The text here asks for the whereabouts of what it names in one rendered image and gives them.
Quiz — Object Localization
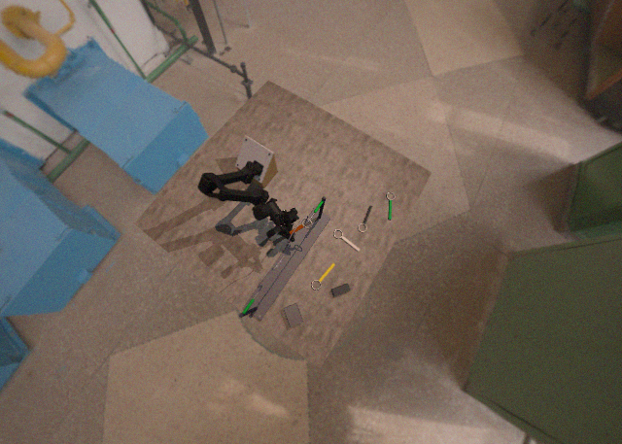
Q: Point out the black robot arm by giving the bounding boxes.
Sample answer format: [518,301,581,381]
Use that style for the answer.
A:
[198,161,297,222]

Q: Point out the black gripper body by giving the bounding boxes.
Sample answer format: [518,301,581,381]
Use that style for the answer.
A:
[266,210,299,239]

